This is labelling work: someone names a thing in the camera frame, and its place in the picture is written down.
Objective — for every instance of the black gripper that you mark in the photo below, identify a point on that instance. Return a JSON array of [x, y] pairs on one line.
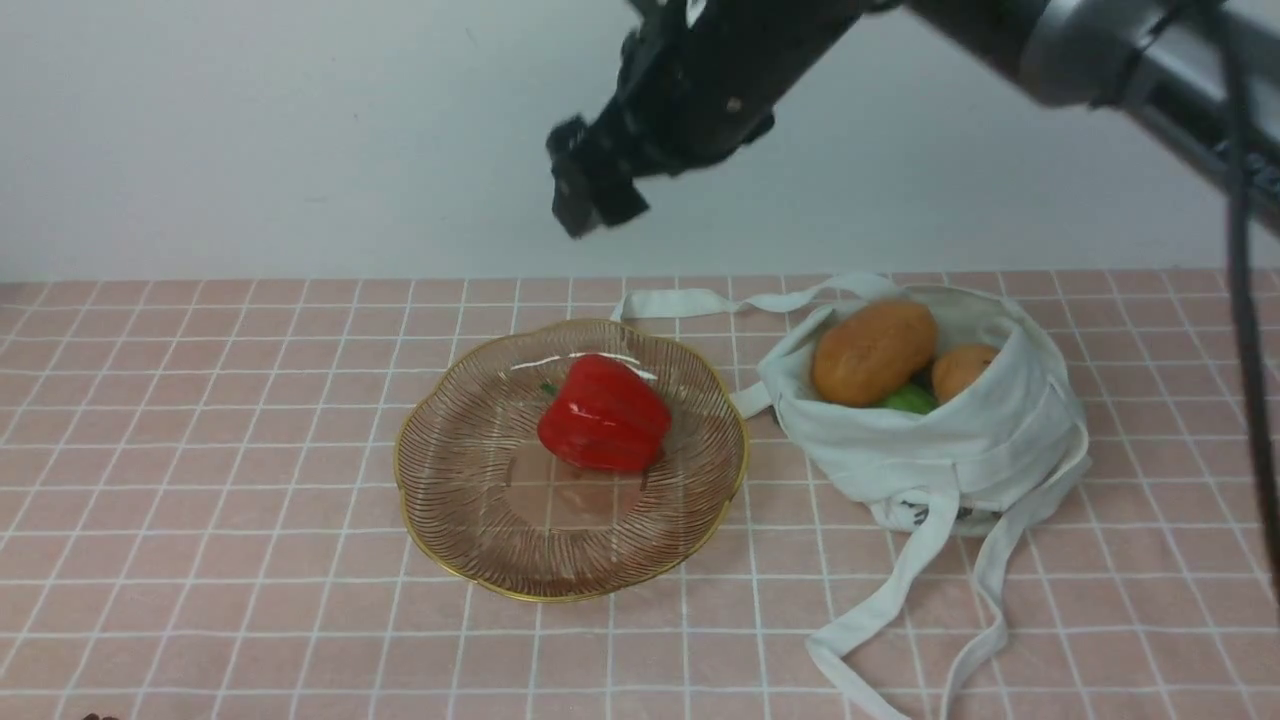
[[697, 81]]

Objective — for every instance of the clear ribbed gold-rimmed bowl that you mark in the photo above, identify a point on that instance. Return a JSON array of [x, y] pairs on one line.
[[564, 464]]

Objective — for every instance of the white cloth bag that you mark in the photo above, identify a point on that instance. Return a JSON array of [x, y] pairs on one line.
[[991, 463]]

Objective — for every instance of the large brown potato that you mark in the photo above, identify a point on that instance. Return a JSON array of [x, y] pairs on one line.
[[862, 360]]

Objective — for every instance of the red bell pepper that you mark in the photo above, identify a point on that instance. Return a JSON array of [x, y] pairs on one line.
[[604, 417]]

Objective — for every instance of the small brown potato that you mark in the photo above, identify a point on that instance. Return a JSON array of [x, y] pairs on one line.
[[959, 368]]

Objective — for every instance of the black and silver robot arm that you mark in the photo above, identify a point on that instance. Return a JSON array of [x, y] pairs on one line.
[[1156, 61]]

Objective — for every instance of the green vegetable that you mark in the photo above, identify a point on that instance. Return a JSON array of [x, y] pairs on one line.
[[912, 399]]

